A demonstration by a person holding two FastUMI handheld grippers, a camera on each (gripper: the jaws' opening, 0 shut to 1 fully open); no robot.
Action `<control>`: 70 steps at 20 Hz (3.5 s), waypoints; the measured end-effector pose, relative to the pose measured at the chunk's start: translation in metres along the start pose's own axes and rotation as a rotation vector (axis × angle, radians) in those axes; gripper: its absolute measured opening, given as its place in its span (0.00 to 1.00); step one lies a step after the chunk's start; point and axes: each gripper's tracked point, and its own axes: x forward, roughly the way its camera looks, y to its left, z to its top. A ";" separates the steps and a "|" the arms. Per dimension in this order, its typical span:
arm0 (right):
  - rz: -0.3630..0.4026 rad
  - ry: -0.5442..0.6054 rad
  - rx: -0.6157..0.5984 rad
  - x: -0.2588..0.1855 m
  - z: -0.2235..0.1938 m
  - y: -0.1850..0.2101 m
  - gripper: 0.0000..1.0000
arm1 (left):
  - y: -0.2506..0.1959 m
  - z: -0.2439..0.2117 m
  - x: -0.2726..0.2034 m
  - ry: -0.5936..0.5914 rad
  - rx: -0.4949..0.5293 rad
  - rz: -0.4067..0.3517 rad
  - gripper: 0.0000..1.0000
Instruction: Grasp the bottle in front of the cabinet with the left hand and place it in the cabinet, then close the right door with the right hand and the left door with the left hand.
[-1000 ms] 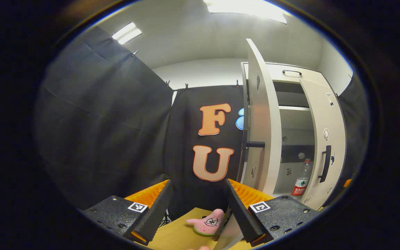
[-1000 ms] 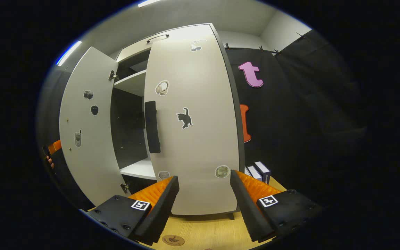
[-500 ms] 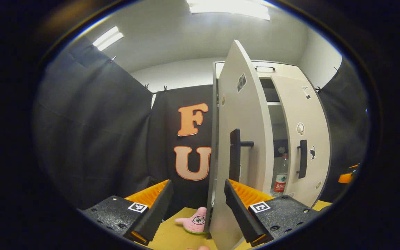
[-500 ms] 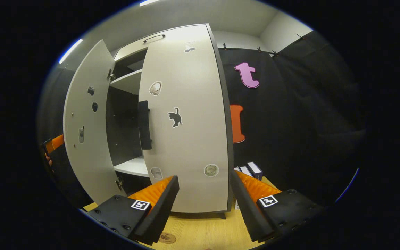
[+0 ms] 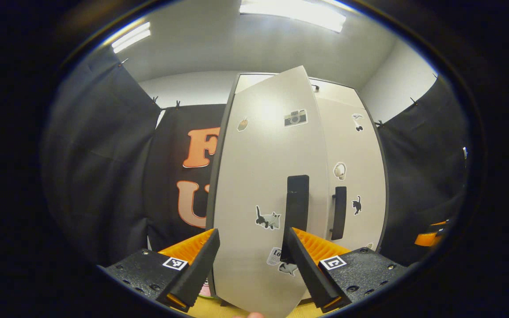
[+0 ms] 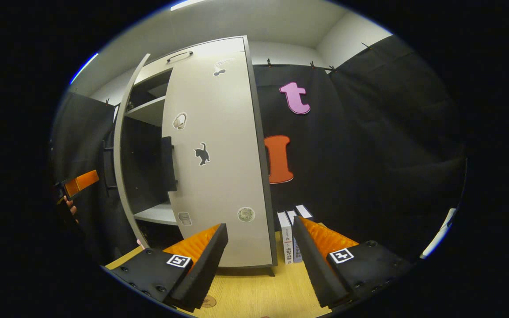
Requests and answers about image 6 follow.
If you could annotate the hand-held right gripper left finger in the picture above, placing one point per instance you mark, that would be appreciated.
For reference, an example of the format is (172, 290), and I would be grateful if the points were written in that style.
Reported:
(208, 265)

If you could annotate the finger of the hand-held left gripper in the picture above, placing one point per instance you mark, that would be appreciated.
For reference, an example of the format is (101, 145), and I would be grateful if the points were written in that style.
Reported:
(84, 181)

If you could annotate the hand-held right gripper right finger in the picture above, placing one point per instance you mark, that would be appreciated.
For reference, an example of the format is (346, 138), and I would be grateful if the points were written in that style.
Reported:
(314, 265)

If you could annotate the white cabinet door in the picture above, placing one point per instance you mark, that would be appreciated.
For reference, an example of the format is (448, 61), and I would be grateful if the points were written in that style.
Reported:
(124, 154)
(228, 132)

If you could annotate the pale blue box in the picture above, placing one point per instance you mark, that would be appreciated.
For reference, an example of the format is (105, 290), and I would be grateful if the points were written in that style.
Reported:
(298, 254)

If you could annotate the round wooden coaster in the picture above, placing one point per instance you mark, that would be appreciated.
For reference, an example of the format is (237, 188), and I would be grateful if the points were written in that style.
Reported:
(209, 301)

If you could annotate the white box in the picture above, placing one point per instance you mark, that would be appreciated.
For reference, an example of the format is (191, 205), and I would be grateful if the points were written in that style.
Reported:
(286, 240)

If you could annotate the black backdrop cloth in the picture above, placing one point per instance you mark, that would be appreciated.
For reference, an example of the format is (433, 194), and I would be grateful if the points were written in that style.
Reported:
(82, 141)
(369, 154)

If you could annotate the white cabinet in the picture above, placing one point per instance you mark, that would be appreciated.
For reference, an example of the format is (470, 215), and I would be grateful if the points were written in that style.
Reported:
(148, 168)

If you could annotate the white cabinet shelf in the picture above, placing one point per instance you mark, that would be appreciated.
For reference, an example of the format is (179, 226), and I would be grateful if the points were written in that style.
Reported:
(148, 112)
(157, 214)

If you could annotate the white flat panel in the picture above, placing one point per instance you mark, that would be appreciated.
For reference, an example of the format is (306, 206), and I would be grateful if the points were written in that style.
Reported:
(439, 234)

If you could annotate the white cabinet drawer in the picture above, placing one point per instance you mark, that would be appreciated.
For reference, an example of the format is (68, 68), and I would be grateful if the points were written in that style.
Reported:
(210, 51)

